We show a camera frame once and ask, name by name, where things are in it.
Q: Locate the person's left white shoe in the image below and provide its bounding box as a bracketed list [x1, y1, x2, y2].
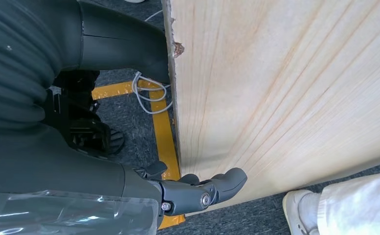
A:
[282, 189, 320, 235]

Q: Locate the person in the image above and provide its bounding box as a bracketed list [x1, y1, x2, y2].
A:
[282, 171, 380, 235]

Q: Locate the black robot foot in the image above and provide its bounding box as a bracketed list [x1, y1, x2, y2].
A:
[42, 70, 126, 160]

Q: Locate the yellow floor tape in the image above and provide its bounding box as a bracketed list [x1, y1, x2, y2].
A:
[91, 80, 186, 230]

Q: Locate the robot right arm ribbed sleeve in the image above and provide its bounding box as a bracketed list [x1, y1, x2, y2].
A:
[0, 0, 63, 130]

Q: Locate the clear plastic guard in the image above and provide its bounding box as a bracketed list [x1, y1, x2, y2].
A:
[0, 190, 160, 235]

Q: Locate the white cable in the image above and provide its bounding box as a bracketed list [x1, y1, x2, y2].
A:
[131, 9, 174, 115]

